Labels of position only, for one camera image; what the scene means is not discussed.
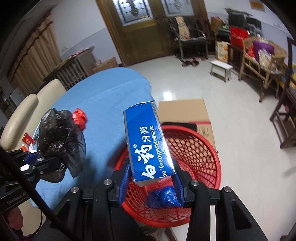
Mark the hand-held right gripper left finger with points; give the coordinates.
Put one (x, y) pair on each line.
(123, 185)

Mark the red gift bag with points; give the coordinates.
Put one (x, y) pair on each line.
(238, 36)

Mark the blue tablecloth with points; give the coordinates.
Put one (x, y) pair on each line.
(104, 97)

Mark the white wall socket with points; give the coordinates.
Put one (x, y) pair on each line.
(64, 49)

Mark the white wooden stool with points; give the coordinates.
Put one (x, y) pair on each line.
(222, 66)

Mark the flat brown cardboard box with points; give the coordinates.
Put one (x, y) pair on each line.
(185, 111)

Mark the plaid cloth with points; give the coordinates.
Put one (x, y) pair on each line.
(182, 26)

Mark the orange tissue pack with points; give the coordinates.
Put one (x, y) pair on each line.
(25, 147)

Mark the dark wooden chair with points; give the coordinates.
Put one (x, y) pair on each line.
(289, 97)

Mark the blue toothpaste box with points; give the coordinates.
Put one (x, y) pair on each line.
(148, 150)

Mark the purple cushion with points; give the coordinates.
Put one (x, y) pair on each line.
(262, 47)

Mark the black plastic bag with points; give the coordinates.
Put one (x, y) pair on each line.
(60, 139)

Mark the red cloth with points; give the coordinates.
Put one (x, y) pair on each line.
(79, 118)

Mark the grey radiator cabinet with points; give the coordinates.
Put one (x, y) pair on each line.
(74, 67)

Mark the blue crumpled plastic bag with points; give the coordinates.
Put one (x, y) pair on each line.
(161, 197)

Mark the red paper cup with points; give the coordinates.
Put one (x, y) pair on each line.
(27, 139)

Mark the brown slipper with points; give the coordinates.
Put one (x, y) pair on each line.
(195, 62)
(186, 64)

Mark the yellow printed carton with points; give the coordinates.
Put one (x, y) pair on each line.
(222, 51)

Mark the red plastic mesh basket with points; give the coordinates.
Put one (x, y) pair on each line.
(198, 157)

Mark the yellow wall notice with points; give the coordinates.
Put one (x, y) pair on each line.
(257, 5)

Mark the black metal armchair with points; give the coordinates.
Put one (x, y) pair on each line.
(192, 41)
(205, 27)

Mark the small open cardboard box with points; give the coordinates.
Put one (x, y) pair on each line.
(106, 64)

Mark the wooden glass-panel double door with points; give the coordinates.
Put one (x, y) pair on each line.
(138, 34)

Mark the beige leather sofa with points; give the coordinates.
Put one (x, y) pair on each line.
(23, 111)

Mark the bamboo armchair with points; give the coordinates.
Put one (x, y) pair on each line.
(252, 67)

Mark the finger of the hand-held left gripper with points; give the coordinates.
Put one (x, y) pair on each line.
(41, 165)
(23, 155)

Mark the beige curtain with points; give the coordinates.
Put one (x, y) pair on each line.
(34, 58)

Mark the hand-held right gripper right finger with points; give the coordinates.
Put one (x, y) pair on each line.
(177, 191)

